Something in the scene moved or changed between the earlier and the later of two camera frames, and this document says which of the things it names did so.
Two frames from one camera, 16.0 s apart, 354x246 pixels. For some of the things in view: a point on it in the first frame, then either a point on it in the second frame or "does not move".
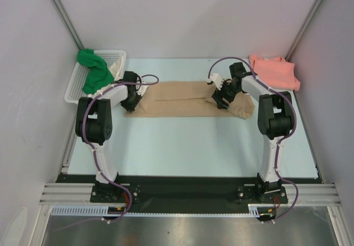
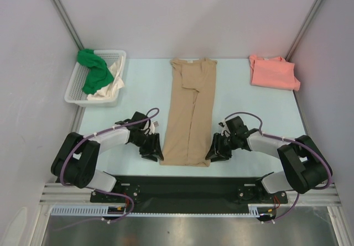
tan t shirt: [189, 99] -> [191, 113]
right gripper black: [221, 97] -> [219, 145]
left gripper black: [130, 108] -> [154, 151]
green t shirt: [98, 74] does not move
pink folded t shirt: [276, 71] does not move
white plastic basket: [74, 90] does not move
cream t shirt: [114, 69] does not move
